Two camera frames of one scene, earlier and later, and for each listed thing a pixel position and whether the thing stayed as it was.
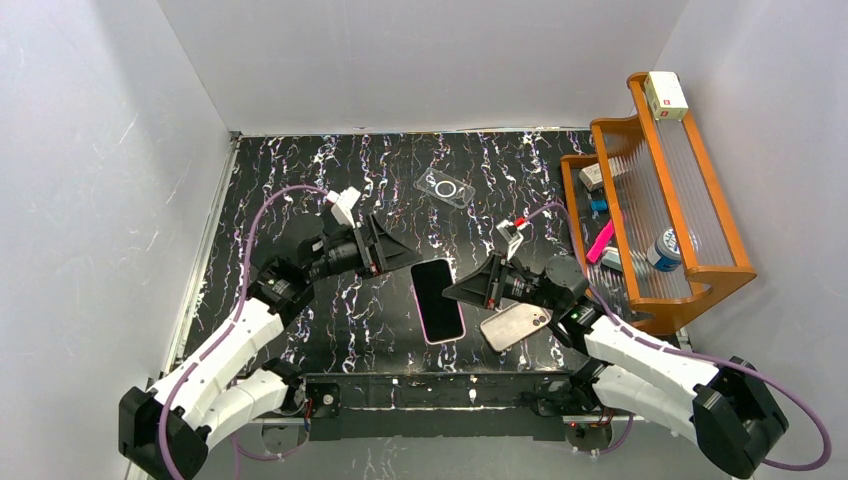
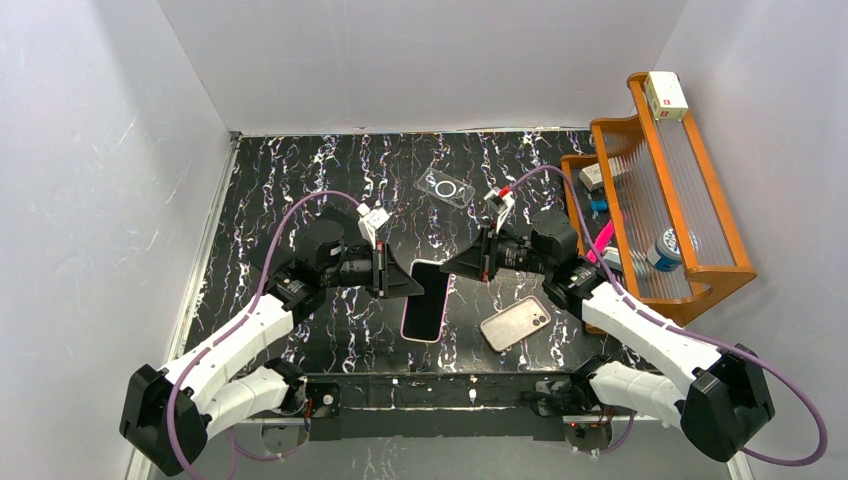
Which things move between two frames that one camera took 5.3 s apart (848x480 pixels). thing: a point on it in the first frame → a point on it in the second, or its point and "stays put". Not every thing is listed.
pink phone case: x=461 y=317 → x=423 y=315
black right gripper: x=496 y=283 → x=488 y=254
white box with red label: x=667 y=95 stays put
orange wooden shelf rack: x=650 y=218 stays put
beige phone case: x=512 y=324 stays put
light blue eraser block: x=611 y=258 stays put
